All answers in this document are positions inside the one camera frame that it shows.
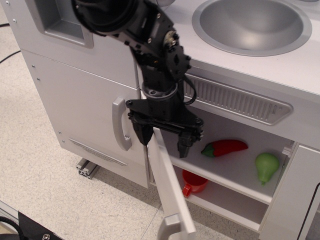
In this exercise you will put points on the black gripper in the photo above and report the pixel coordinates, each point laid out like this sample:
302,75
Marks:
166,111

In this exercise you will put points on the white cabinet door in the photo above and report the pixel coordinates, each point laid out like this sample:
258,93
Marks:
168,186

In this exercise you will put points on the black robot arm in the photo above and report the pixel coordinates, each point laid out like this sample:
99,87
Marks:
154,44

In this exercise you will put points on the white toy kitchen cabinet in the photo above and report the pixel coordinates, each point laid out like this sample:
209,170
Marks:
273,102

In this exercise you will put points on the red toy chili pepper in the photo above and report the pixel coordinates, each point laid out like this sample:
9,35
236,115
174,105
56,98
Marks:
223,147

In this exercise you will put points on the red plastic cup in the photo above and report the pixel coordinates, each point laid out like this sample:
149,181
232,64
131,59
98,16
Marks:
193,183

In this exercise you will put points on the silver winged fridge emblem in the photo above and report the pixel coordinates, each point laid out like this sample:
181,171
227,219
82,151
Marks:
98,153

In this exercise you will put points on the aluminium extrusion bar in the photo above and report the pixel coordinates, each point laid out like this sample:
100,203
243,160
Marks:
87,168

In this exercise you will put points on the white toy fridge unit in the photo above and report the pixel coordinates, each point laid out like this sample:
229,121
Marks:
78,75

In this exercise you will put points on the green toy pear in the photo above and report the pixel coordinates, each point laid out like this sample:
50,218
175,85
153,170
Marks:
266,165

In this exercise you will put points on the silver round sink basin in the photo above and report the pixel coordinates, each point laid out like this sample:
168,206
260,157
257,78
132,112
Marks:
255,28

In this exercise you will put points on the black mounting plate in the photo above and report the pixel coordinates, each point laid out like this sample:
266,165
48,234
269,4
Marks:
32,230

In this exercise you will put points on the grey fridge door handle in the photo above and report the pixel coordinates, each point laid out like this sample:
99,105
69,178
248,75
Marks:
118,110

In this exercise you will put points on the grey cabinet door handle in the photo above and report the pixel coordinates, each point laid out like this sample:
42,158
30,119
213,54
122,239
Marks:
169,226

